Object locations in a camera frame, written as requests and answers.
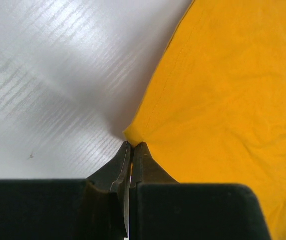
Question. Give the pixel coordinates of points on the yellow t shirt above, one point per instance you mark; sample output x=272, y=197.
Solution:
x=215, y=107

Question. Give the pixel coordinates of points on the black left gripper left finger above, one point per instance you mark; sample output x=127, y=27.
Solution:
x=92, y=208

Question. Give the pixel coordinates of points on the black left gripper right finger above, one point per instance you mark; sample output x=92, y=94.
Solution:
x=162, y=209

